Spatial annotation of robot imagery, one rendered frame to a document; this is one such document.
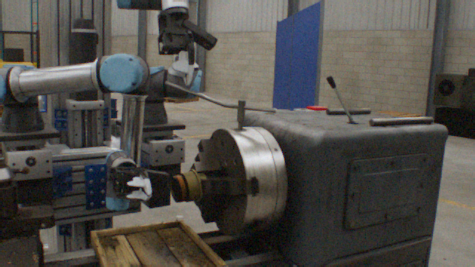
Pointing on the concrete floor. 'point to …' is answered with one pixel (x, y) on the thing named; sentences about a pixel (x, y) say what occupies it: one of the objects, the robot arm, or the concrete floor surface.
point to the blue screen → (298, 58)
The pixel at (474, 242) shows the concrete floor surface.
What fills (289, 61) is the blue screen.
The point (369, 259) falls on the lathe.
